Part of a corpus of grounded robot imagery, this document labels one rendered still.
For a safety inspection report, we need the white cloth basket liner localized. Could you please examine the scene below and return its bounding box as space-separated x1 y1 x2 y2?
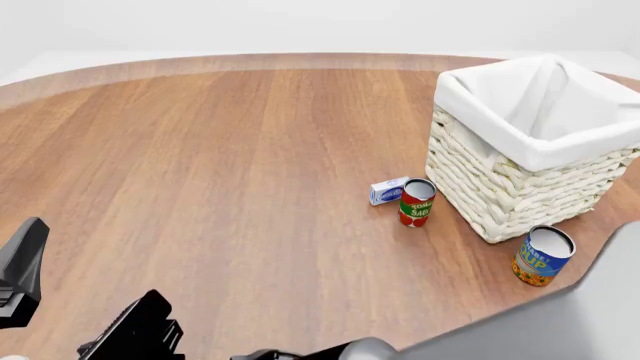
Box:
432 53 640 174

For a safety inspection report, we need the small white blue box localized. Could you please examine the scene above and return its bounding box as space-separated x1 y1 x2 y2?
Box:
369 175 411 207

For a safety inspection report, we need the red tomato sauce can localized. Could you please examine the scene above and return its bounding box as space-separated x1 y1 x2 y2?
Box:
397 177 437 229

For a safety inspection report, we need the blue alphabet soup can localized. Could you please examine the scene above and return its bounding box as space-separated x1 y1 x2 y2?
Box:
510 224 577 288

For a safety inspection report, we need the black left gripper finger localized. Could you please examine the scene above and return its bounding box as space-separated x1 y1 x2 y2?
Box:
0 216 51 301
76 288 173 360

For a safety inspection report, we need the white woven wicker basket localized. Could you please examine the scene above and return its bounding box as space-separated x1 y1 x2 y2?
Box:
424 53 640 245

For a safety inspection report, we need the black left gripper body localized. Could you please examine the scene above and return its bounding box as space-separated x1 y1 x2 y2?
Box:
0 285 42 330

